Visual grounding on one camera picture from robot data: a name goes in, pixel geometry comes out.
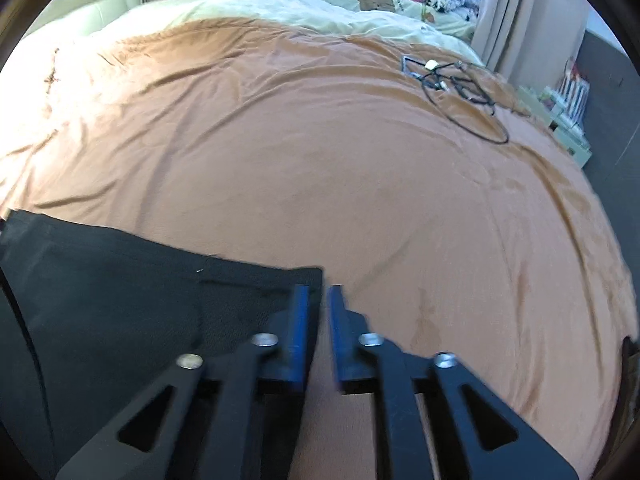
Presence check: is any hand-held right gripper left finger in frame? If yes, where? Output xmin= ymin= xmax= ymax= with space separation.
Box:
xmin=55 ymin=284 xmax=310 ymax=480

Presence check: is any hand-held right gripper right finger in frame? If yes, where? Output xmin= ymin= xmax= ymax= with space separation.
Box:
xmin=327 ymin=284 xmax=587 ymax=480

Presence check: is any black shirt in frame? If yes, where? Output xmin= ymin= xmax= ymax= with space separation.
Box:
xmin=0 ymin=210 xmax=325 ymax=480

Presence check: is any orange blanket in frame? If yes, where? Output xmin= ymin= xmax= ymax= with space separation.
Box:
xmin=0 ymin=17 xmax=636 ymax=480

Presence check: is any shelf with books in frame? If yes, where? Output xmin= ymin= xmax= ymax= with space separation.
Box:
xmin=517 ymin=57 xmax=593 ymax=168

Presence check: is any cream padded headboard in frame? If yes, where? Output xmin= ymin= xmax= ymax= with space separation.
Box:
xmin=20 ymin=0 xmax=146 ymax=41

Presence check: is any light curtain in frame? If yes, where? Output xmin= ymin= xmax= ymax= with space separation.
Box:
xmin=472 ymin=0 xmax=588 ymax=83

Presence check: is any black cable bundle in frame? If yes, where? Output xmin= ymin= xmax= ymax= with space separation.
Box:
xmin=400 ymin=54 xmax=531 ymax=145

